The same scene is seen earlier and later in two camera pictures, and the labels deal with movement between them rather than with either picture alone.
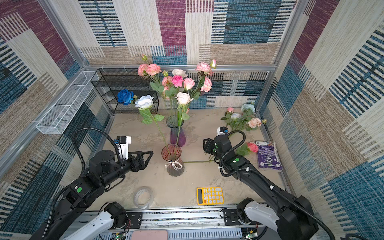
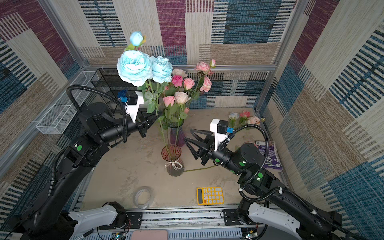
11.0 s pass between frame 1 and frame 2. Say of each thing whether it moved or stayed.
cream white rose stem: stayed
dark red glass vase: stayed
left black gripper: moved
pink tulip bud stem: stayed
